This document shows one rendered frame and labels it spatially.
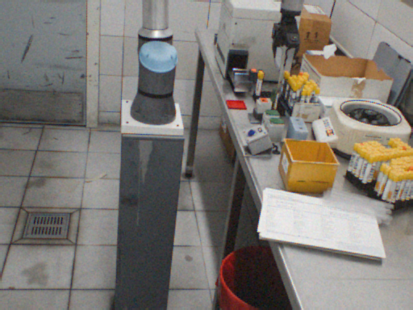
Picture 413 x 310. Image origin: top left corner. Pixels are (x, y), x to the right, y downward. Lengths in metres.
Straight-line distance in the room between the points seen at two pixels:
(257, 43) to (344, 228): 1.03
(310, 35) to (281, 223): 1.45
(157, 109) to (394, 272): 0.86
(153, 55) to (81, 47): 1.86
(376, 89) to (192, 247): 1.17
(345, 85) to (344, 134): 0.35
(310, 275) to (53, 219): 1.81
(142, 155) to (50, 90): 1.94
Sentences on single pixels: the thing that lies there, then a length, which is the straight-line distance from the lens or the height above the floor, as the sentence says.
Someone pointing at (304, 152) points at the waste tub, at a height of 0.93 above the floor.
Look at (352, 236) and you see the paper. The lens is 1.42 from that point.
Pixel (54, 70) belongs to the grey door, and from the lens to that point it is 3.60.
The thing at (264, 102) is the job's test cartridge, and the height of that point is 0.95.
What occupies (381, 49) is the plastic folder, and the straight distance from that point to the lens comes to 2.40.
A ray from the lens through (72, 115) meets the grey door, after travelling 3.71.
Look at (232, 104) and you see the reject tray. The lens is 2.04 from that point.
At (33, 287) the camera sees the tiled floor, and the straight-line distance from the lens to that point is 2.48.
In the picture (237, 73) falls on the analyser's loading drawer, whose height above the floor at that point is 0.95.
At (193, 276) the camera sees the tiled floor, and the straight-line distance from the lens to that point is 2.54.
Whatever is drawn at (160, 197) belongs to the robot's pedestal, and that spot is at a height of 0.64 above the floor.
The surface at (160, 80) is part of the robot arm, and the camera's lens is 1.71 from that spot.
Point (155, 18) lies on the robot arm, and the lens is 1.81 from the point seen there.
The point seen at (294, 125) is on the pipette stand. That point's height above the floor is 0.98.
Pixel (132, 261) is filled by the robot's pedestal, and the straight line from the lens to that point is 2.03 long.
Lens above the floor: 1.67
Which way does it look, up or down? 29 degrees down
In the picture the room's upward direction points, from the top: 7 degrees clockwise
